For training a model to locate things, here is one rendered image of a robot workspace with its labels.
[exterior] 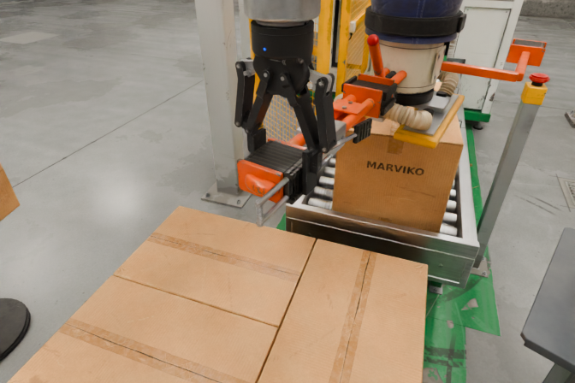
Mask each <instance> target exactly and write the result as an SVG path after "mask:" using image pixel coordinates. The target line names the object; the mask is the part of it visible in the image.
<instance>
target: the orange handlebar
mask: <svg viewBox="0 0 575 383"><path fill-rule="evenodd" d="M530 54H531V53H530V52H527V51H522V53H521V55H520V58H519V61H518V64H517V67H516V69H515V71H509V70H503V69H497V68H486V67H480V66H474V65H468V64H462V63H457V62H445V61H443V62H442V66H441V70H442V71H446V72H451V73H457V74H467V75H473V76H478V77H484V78H489V79H495V80H505V81H511V82H516V81H522V80H523V78H524V75H525V70H526V67H527V64H528V61H529V58H530ZM384 73H385V76H386V75H387V74H389V73H390V71H389V69H388V68H384ZM406 76H407V73H406V71H403V70H401V71H399V72H398V73H397V74H396V75H395V76H394V77H392V78H391V79H393V80H395V83H397V85H398V84H399V83H400V82H401V81H402V80H403V79H404V78H405V77H406ZM356 101H357V100H356V97H355V96H354V95H352V94H351V95H348V96H347V97H345V98H344V99H339V98H338V99H337V100H336V101H334V102H333V106H334V115H335V120H337V121H343V122H346V124H347V126H346V132H347V131H348V130H349V129H350V128H352V127H353V128H354V126H355V125H357V124H359V123H360V122H361V121H364V120H365V119H366V117H364V116H365V115H366V114H367V113H368V112H369V111H370V110H371V109H372V108H374V106H375V102H374V100H373V99H371V98H367V99H366V100H365V101H364V102H362V103H356ZM288 143H291V144H296V145H299V146H302V147H303V146H304V145H305V139H304V136H303V134H301V133H299V134H297V135H296V136H294V137H293V138H291V139H290V140H289V141H288ZM245 184H246V187H247V188H248V190H250V191H251V192H254V193H255V194H258V195H261V196H263V195H264V194H266V193H267V192H268V191H269V190H270V189H271V188H273V187H274V186H275V185H276V183H275V182H273V181H271V180H262V179H260V178H259V177H257V176H255V175H254V174H247V175H246V179H245Z"/></svg>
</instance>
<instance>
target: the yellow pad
mask: <svg viewBox="0 0 575 383"><path fill-rule="evenodd" d="M433 95H434V96H438V97H447V98H450V103H449V105H448V106H447V107H446V109H445V110H444V112H443V113H437V112H434V110H433V109H417V108H415V109H414V111H415V110H417V111H420V110H425V111H428V112H429V113H431V115H432V123H431V126H430V129H428V130H426V131H421V130H418V129H414V128H412V127H409V126H406V125H405V124H403V125H402V124H401V125H400V126H399V127H398V129H397V130H396V131H395V132H394V139H398V140H401V141H405V142H408V143H412V144H418V145H422V146H425V147H429V148H432V149H435V147H436V146H437V145H438V143H439V141H440V140H441V138H442V136H443V134H444V133H445V132H446V130H447V128H448V126H449V124H450V123H451V121H452V119H453V118H454V116H455V115H456V113H457V111H458V110H459V107H460V106H461V104H462V103H463V102H464V99H465V96H464V95H459V94H454V93H453V95H452V96H451V97H449V96H447V93H446V92H444V91H436V90H434V94H433Z"/></svg>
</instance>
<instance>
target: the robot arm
mask: <svg viewBox="0 0 575 383"><path fill-rule="evenodd" d="M320 12H321V0H244V13H245V15H246V17H247V18H249V19H252V20H253V21H251V31H252V51H253V53H254V54H255V57H254V59H251V57H247V58H246V59H243V60H240V61H238V62H236V63H235V67H236V73H237V77H238V84H237V95H236V106H235V118H234V124H235V125H236V126H237V127H242V128H244V129H245V132H246V134H247V149H248V150H249V151H250V152H251V154H252V153H253V152H254V151H255V150H257V149H258V148H260V147H261V146H262V145H264V144H266V129H265V128H260V127H262V126H261V125H262V123H263V120H264V117H265V115H266V112H267V110H268V107H269V106H270V102H271V99H272V97H273V95H280V96H282V97H285V98H287V100H288V103H289V105H290V106H291V107H293V110H294V113H295V114H296V117H297V120H298V123H299V126H300V129H301V132H302V134H303V136H304V139H305V143H306V145H307V148H306V149H305V150H304V151H302V194H303V195H306V196H307V195H308V194H309V193H310V192H311V191H312V190H313V189H314V188H315V187H316V186H317V172H318V171H319V170H320V169H321V168H322V162H323V153H324V154H327V153H328V152H329V151H331V150H332V149H333V148H334V147H335V146H336V145H337V140H336V132H335V115H334V106H333V98H332V90H333V86H334V82H335V76H334V75H333V74H332V73H328V74H321V73H319V72H317V71H315V70H314V67H313V65H312V62H311V55H312V52H313V36H314V21H313V19H315V18H317V17H318V16H319V15H320ZM255 73H257V75H258V77H259V78H260V82H259V84H258V89H257V91H256V95H257V96H256V99H255V101H254V104H253V106H252V101H253V93H254V85H255ZM309 81H311V82H312V90H313V91H315V96H314V98H315V107H316V114H317V118H316V116H315V114H314V111H313V108H312V106H311V101H310V97H311V94H310V92H309V89H308V86H307V84H308V82H309ZM298 94H299V96H298V97H297V96H296V95H298ZM259 128H260V129H259ZM258 129H259V130H258Z"/></svg>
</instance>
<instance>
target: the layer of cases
mask: <svg viewBox="0 0 575 383"><path fill-rule="evenodd" d="M427 280H428V265H426V264H422V263H419V262H413V261H408V260H405V259H401V258H398V257H394V256H387V255H383V254H380V253H376V252H372V251H368V250H362V249H359V248H354V247H351V246H347V245H341V244H337V243H333V242H329V241H326V240H322V239H317V242H316V239H315V238H312V237H308V236H305V235H300V234H297V233H291V232H287V231H283V230H279V229H275V228H272V227H266V226H262V227H258V226H257V225H256V224H254V223H251V222H247V221H240V220H236V219H233V218H229V217H225V216H221V215H215V214H212V213H207V212H204V211H200V210H196V209H189V208H186V207H182V206H179V207H178V208H177V209H176V210H175V211H174V212H173V213H172V214H171V215H170V216H169V217H168V218H167V219H166V220H165V221H164V222H163V223H162V224H161V225H160V226H159V227H158V228H157V229H156V230H155V231H154V232H153V233H152V234H151V235H150V237H149V238H148V239H147V240H146V241H145V242H144V243H143V244H142V245H141V246H140V247H139V248H138V249H137V250H136V251H135V252H134V253H133V254H132V255H131V256H130V257H129V258H128V259H127V260H126V261H125V262H124V263H123V264H122V265H121V266H120V267H119V268H118V269H117V270H116V271H115V272H114V273H113V275H111V276H110V277H109V278H108V279H107V280H106V281H105V282H104V283H103V284H102V285H101V286H100V287H99V288H98V289H97V290H96V291H95V292H94V293H93V294H92V295H91V296H90V298H89V299H88V300H87V301H86V302H85V303H84V304H83V305H82V306H81V307H80V308H79V309H78V310H77V311H76V312H75V313H74V314H73V315H72V316H71V317H70V318H69V319H68V320H67V321H66V322H65V323H64V324H63V325H62V326H61V327H60V328H59V330H58V331H57V332H56V333H55V334H54V335H53V336H52V337H51V338H50V339H49V340H48V341H47V342H46V343H45V344H44V345H43V346H42V347H41V348H40V349H39V350H38V351H37V352H36V353H35V354H34V355H33V356H32V357H31V358H30V359H29V361H28V362H27V363H26V364H25V365H24V366H23V367H22V368H21V369H20V370H19V371H18V372H17V373H16V374H15V375H14V376H13V377H12V378H11V379H10V380H9V381H8V382H7V383H422V380H423V363H424V330H425V314H426V297H427Z"/></svg>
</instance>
